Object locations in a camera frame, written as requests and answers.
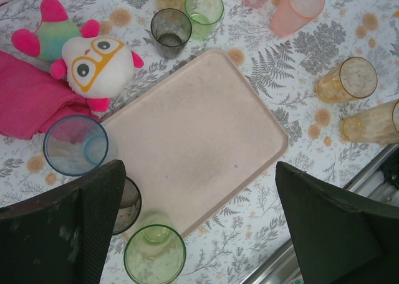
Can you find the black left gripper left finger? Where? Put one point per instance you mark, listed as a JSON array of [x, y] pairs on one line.
[[46, 243]]

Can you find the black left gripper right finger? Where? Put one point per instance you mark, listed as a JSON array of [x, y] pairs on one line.
[[336, 234]]

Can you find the grey transparent drinking glass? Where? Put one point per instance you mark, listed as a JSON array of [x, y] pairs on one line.
[[170, 38], [129, 203]]

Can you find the blue transparent drinking glass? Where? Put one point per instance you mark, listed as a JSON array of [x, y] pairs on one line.
[[76, 147]]

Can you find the green transparent drinking glass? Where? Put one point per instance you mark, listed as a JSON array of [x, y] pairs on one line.
[[202, 19], [152, 256]]

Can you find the salmon textured plastic tumbler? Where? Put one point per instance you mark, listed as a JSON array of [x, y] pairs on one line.
[[293, 16]]

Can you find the beige pink plastic tray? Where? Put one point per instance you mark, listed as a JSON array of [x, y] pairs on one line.
[[193, 140]]

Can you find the magenta pink cloth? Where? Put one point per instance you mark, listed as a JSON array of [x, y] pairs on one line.
[[25, 100]]

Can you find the white pink owl plush toy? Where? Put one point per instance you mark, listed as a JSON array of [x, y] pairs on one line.
[[99, 69]]

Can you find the aluminium frame rail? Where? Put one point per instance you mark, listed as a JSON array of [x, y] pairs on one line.
[[364, 182]]

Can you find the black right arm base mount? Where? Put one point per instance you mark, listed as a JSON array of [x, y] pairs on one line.
[[391, 173]]

